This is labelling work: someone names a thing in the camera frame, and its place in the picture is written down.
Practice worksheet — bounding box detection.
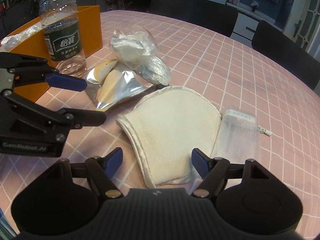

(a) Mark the white mesh pouch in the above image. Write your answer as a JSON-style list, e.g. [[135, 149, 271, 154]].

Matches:
[[190, 104, 273, 196]]

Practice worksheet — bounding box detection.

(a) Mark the silver foil snack bag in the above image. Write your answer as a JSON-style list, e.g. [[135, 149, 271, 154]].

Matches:
[[82, 60, 153, 112]]

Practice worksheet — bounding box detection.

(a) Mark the white terry cloth mitt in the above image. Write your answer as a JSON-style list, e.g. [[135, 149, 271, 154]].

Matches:
[[116, 86, 222, 189]]

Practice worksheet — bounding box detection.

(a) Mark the white plastic bag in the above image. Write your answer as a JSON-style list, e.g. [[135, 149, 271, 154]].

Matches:
[[110, 25, 171, 86]]

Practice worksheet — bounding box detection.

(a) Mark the orange storage box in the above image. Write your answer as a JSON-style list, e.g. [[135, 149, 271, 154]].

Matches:
[[0, 4, 104, 103]]

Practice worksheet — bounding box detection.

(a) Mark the clear water bottle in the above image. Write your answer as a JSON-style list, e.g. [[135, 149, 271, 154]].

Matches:
[[39, 0, 87, 77]]

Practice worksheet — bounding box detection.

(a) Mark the pink checkered tablecloth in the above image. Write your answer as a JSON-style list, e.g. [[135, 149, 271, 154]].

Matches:
[[1, 10, 319, 239]]

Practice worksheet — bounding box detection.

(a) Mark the black chair right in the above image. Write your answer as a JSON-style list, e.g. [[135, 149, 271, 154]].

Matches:
[[252, 21, 319, 90]]

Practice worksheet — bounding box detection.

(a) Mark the black chair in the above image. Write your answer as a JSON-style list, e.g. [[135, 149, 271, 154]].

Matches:
[[150, 0, 238, 37], [252, 21, 319, 90]]

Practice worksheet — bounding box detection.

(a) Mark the black chair left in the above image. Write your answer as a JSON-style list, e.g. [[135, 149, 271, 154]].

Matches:
[[150, 0, 238, 37]]

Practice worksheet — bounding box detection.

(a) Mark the white sideboard cabinet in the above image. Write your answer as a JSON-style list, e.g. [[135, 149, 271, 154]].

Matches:
[[226, 3, 283, 48]]

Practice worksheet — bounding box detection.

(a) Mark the white glazed door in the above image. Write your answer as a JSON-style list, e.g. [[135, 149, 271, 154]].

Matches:
[[283, 0, 319, 60]]

